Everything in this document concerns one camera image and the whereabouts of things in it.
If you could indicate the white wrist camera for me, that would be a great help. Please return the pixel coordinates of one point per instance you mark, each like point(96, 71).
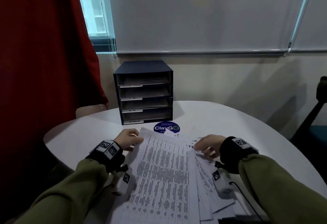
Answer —
point(121, 183)
point(222, 183)

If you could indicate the wide white roller blind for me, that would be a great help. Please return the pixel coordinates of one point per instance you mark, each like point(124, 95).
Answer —
point(204, 11)

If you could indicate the dark chair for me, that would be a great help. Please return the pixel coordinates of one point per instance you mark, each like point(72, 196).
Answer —
point(314, 129)

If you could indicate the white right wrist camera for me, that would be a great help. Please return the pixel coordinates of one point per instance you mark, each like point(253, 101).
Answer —
point(222, 183)

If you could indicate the person's left hand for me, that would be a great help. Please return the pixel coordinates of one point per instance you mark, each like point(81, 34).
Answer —
point(125, 139)

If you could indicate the person's left forearm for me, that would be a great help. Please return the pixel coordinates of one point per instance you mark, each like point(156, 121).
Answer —
point(66, 195)

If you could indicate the person's right hand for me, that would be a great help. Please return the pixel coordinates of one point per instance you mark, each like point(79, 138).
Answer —
point(212, 143)

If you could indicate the beige chair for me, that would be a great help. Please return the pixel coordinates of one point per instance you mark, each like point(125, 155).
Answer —
point(89, 111)

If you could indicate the black wrist band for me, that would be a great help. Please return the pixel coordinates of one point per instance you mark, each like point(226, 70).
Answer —
point(109, 161)
point(230, 157)

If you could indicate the red curtain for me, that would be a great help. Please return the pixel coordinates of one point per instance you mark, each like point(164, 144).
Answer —
point(38, 52)

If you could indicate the black right wrist band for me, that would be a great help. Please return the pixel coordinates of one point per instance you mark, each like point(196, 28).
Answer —
point(230, 157)

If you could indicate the person's right forearm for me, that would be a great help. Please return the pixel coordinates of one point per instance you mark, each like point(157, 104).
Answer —
point(281, 193)

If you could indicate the dark blue paper tray organizer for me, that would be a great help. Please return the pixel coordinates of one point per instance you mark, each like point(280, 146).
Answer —
point(143, 66)

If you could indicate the black left wrist band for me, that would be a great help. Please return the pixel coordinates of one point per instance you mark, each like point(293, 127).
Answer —
point(109, 161)

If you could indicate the narrow white roller blind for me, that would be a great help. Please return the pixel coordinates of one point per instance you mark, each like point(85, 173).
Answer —
point(311, 14)

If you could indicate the window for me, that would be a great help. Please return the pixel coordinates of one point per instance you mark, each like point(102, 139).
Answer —
point(92, 4)

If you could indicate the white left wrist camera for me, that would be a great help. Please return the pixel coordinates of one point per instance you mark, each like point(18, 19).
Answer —
point(121, 183)

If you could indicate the pile of printed papers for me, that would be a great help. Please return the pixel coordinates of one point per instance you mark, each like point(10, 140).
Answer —
point(209, 188)

